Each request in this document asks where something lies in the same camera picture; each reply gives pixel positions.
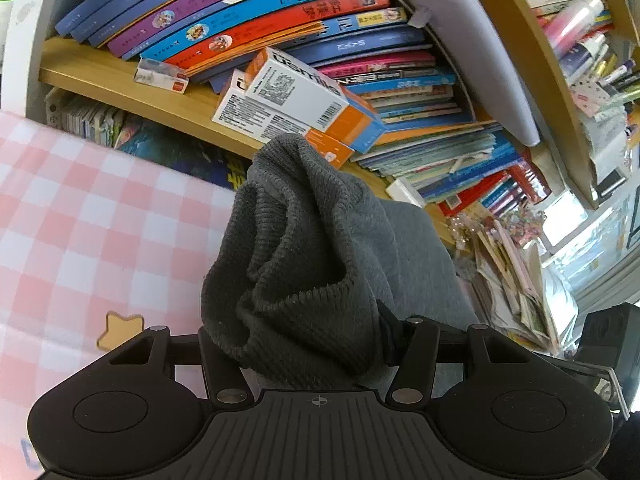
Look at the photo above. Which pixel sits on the small white red box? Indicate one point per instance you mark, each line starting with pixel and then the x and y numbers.
pixel 160 76

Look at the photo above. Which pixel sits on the row of colourful books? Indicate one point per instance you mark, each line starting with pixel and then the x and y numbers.
pixel 225 5

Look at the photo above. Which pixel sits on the orange white box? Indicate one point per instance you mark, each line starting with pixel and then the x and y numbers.
pixel 300 90
pixel 250 117

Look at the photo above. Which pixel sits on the grey sweater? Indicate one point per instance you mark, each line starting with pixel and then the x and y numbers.
pixel 300 260

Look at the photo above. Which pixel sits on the pink checked tablecloth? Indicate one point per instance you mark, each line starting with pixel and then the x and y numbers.
pixel 75 210

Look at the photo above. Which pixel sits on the stack of thin comics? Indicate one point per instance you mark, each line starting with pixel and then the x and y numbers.
pixel 90 120

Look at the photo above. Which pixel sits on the row of stationery boxes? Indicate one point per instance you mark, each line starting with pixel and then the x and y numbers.
pixel 575 15

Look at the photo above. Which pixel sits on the plain white small box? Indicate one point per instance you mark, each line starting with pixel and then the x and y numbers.
pixel 405 192

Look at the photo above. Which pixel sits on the white wooden bookshelf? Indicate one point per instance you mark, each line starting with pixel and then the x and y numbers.
pixel 125 80

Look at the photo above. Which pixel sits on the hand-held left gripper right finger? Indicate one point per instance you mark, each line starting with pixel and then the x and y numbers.
pixel 390 340

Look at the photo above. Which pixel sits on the pile of paper booklets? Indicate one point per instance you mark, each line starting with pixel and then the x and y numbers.
pixel 515 285

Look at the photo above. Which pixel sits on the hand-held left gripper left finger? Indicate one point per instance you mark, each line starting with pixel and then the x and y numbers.
pixel 220 375

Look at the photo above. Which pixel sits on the white flat case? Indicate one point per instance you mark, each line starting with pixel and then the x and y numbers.
pixel 475 50

